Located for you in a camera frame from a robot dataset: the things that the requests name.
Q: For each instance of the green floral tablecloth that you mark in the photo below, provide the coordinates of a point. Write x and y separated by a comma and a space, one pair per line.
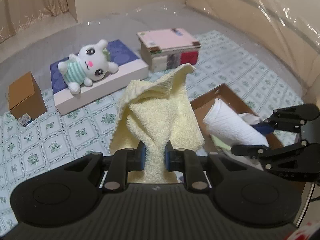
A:
53, 139

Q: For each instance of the white bunny plush toy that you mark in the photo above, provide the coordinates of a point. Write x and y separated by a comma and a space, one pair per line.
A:
91, 64

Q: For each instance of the small brown cardboard box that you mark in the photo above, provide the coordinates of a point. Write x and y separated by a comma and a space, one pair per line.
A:
25, 99

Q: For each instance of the yellow terry towel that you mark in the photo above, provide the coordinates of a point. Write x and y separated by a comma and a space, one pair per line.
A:
156, 113

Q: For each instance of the plastic wrapped beige headboard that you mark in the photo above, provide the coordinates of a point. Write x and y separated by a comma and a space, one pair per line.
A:
287, 28

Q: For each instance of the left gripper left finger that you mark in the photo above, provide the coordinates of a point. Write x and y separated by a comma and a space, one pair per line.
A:
120, 164

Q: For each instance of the light green cloth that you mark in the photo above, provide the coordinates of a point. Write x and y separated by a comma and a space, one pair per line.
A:
218, 143

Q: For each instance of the stack of books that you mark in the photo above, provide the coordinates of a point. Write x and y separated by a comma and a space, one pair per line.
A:
166, 49

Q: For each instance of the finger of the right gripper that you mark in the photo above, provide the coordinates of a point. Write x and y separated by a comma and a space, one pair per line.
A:
288, 119
261, 152

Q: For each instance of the beige curtain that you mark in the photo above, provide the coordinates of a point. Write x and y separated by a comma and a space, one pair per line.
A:
18, 15

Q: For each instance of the open brown cardboard box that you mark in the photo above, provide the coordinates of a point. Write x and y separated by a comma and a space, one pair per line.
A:
203, 104

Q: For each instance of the white towel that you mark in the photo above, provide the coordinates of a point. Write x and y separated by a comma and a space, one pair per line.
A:
222, 122

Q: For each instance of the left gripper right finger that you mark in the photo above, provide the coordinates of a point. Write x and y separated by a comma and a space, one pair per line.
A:
187, 162

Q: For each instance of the white and blue flat box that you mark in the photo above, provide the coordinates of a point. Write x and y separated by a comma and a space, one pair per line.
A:
131, 67

